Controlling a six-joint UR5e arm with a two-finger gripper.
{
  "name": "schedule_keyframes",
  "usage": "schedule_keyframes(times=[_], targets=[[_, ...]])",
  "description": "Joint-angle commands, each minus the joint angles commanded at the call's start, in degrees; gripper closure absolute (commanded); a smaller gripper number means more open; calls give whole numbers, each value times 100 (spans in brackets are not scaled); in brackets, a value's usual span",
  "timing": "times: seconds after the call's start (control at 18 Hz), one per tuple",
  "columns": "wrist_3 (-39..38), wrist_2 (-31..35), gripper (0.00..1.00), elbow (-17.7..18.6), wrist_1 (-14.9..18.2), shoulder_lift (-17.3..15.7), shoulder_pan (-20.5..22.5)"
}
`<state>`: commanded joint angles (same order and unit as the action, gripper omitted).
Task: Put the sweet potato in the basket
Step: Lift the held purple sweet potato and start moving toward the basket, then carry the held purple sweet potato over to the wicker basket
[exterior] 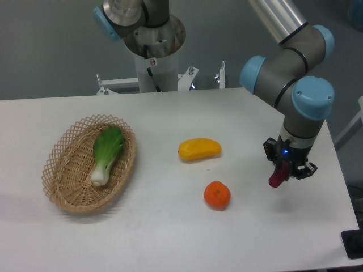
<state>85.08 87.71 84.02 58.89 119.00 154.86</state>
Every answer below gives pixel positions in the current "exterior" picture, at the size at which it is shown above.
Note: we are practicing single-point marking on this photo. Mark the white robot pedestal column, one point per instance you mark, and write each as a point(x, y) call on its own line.
point(156, 50)

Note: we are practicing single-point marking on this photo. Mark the white metal base frame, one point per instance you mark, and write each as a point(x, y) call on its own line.
point(181, 83)

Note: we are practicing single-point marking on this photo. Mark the purple sweet potato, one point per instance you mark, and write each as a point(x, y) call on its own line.
point(279, 175)

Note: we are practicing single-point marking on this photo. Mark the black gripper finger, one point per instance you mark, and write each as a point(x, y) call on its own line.
point(270, 149)
point(305, 171)

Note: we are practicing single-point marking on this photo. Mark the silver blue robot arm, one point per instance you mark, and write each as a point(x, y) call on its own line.
point(282, 82)

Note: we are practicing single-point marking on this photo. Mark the orange tangerine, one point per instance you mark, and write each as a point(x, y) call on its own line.
point(217, 195)

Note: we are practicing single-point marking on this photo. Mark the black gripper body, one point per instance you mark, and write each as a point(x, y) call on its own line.
point(292, 151)

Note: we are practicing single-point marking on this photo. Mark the woven wicker basket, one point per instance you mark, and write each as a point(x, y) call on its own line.
point(67, 173)

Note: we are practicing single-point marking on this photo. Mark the green bok choy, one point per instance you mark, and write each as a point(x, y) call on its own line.
point(106, 149)

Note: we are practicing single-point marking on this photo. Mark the white frame at right edge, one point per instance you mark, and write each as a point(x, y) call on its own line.
point(353, 126)

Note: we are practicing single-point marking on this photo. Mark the black device at table edge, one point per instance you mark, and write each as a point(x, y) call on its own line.
point(352, 240)

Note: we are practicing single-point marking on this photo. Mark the yellow mango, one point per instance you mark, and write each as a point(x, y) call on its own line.
point(199, 149)

